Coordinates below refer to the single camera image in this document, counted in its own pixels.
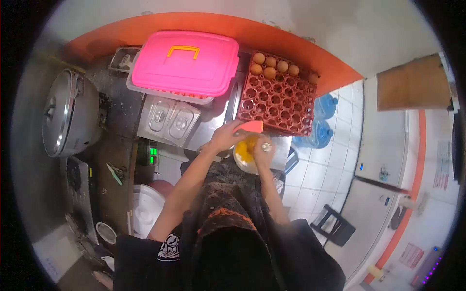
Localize person's right hand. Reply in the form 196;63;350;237
253;136;276;171

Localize person's left hand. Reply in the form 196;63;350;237
208;120;249;156

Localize person's left fingers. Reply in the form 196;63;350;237
226;120;249;143

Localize person's right fingers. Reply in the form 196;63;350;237
253;136;274;153

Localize bowl of beaten egg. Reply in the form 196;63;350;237
233;132;274;175

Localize pink orange plastic piece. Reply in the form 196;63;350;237
233;120;264;135

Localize red plastic egg tray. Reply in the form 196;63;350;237
237;50;321;137

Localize lidded steel food pan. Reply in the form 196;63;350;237
137;95;177;141
164;102;202;148

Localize blue water jug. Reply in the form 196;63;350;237
314;93;339;121
292;119;335;150

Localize group of brown eggs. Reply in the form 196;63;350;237
250;52;320;85

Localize clear box with pink lid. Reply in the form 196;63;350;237
126;31;240;105

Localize digital scale with green display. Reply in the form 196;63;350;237
137;140;161;167

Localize red round container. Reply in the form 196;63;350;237
149;179;175;199

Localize black plastic stool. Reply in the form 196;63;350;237
309;204;357;248

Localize person's body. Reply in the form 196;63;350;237
113;160;346;291

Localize white plastic bucket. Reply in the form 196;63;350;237
131;184;166;239

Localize small clear plastic container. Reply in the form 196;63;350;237
108;46;142;73

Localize brown wooden board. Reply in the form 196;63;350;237
376;53;452;112

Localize round metal strainer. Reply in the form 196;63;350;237
95;221;118;245

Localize large silver rice cooker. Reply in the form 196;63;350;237
42;68;108;158

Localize grey countertop cooker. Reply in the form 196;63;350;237
60;156;100;245

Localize green handled utensil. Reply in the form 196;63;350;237
106;162;126;186

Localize red white wall poster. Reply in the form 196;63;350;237
433;140;452;191
398;242;425;270

